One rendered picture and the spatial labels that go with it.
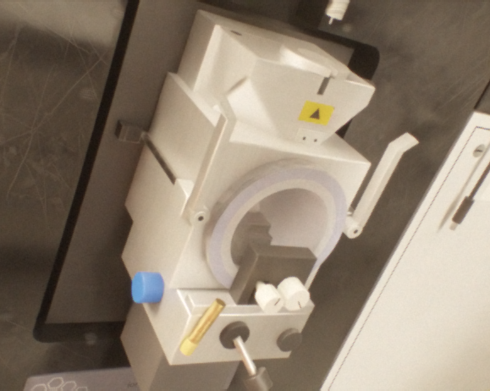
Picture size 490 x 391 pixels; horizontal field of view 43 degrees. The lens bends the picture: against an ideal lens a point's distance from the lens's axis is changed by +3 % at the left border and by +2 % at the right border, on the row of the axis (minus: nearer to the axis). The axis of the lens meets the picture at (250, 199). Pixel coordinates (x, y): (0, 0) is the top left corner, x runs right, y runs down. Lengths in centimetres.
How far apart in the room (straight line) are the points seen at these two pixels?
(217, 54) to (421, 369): 48
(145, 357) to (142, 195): 11
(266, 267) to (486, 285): 39
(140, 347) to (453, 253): 32
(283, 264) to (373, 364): 34
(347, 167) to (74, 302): 22
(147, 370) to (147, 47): 21
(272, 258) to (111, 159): 13
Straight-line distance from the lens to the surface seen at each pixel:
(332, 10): 35
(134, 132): 39
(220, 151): 30
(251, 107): 34
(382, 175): 37
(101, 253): 44
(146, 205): 39
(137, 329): 45
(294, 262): 35
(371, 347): 65
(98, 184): 41
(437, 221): 58
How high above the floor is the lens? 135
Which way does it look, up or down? 23 degrees down
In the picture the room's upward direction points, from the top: 23 degrees clockwise
